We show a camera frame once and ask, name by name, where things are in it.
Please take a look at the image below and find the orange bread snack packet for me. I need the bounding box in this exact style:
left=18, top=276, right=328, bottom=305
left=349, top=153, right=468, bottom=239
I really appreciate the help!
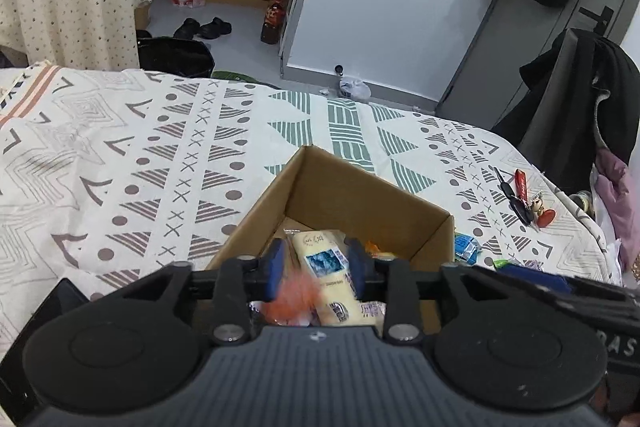
left=262, top=271, right=321, bottom=327

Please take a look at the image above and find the cream long snack packet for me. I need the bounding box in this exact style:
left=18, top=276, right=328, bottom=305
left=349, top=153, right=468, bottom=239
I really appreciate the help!
left=284, top=229, right=385, bottom=329

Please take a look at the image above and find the light green snack packet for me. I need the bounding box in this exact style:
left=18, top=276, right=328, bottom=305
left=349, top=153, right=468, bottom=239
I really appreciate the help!
left=494, top=259, right=510, bottom=270

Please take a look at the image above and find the orange cracker packet in box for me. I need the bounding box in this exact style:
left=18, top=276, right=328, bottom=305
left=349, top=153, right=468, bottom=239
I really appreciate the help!
left=364, top=241, right=396, bottom=262

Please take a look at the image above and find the blue snack packet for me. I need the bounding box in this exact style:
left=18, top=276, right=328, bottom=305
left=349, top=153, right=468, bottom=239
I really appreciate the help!
left=454, top=232, right=482, bottom=265

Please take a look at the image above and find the brown cardboard box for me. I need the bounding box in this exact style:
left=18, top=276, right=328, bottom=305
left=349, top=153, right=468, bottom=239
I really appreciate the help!
left=208, top=146, right=454, bottom=346

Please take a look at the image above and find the black car key bunch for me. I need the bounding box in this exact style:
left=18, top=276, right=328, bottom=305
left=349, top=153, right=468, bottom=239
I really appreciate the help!
left=495, top=168, right=534, bottom=225

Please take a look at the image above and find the patterned white bed blanket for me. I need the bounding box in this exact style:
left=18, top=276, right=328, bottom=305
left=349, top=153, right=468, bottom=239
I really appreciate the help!
left=1, top=64, right=622, bottom=348

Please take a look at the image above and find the black phone on bed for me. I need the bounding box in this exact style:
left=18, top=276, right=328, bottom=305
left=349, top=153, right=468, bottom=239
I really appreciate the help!
left=1, top=279, right=89, bottom=381

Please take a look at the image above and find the black bag on floor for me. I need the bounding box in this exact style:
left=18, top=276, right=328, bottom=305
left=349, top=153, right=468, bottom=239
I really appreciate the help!
left=138, top=37, right=215, bottom=78

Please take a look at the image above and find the pink purple jacket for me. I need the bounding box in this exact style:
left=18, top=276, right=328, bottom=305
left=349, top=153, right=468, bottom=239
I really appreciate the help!
left=594, top=148, right=639, bottom=273

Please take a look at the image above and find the dark oil bottle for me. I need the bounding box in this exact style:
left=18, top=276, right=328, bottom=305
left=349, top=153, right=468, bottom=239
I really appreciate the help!
left=260, top=0, right=286, bottom=44

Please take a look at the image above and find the black shoes pair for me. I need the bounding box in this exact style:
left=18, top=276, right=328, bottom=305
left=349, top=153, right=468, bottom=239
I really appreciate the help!
left=174, top=17, right=232, bottom=40

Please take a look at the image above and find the grey chair with black coat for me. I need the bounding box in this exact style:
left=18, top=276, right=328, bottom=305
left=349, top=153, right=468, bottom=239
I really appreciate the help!
left=491, top=29, right=639, bottom=194

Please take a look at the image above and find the small cardboard box on floor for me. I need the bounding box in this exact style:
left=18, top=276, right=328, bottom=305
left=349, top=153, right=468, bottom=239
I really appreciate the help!
left=134, top=0, right=152, bottom=30

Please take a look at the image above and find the red keychain strap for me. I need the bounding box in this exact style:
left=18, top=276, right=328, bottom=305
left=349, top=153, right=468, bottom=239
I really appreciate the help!
left=514, top=168, right=531, bottom=203

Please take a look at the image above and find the red round figurine keychain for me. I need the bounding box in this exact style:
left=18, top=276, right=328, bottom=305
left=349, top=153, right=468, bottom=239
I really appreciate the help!
left=529, top=194, right=556, bottom=229

